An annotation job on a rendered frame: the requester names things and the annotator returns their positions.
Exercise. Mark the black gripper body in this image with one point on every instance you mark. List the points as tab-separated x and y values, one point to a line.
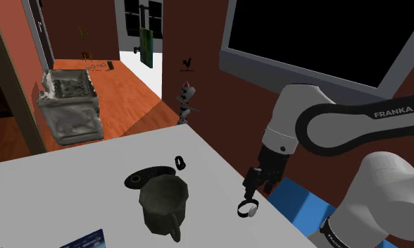
272	161

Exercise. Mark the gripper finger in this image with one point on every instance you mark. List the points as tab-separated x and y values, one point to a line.
251	182
271	186

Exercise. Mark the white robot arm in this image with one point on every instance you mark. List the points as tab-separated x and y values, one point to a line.
334	125

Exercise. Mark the blue robot stand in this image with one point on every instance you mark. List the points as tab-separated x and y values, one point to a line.
296	204

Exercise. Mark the dark grey mug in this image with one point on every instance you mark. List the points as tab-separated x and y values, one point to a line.
162	201

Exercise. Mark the white rocket figure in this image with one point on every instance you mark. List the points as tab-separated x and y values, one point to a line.
186	98

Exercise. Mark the black flat round lid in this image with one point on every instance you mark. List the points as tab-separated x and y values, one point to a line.
141	177

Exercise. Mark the large grey-framed window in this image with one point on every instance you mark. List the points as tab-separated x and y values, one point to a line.
313	31

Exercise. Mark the small dark floor object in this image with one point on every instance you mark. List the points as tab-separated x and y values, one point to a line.
110	65

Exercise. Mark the grey open box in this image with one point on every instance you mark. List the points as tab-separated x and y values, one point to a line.
75	116

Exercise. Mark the grey-framed paned window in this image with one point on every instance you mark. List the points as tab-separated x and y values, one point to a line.
138	17

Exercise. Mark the potted plant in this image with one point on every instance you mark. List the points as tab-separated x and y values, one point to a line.
85	53

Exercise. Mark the black rooster wall ornament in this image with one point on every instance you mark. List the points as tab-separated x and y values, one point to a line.
186	63

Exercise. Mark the green wall picture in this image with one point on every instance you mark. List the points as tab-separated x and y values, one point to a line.
146	48

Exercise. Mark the brown door frame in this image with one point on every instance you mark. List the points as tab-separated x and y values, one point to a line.
18	103

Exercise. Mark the dark door with grey frame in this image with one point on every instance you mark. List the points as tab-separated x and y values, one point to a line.
42	34

